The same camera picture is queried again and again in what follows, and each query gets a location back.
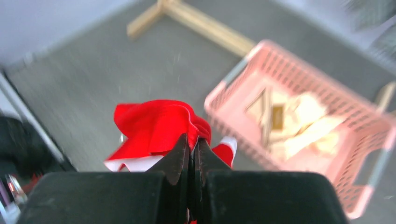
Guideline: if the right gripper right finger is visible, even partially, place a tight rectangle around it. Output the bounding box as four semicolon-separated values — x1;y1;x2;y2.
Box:
195;139;348;224

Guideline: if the wooden clothes rack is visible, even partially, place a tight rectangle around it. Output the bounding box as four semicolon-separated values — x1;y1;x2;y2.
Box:
126;0;396;115

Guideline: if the red underwear white trim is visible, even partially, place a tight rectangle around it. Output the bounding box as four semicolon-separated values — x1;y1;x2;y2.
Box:
103;98;238;173

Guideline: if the grey striped underwear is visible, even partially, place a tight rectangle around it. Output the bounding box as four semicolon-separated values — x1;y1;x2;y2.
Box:
344;0;396;61

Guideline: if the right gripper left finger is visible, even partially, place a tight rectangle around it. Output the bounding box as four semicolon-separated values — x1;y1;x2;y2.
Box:
18;135;189;224

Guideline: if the empty pink basket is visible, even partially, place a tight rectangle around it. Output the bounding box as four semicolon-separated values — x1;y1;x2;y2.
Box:
204;40;396;219

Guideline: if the beige underwear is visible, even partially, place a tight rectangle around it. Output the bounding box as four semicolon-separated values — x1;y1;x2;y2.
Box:
244;88;347;161

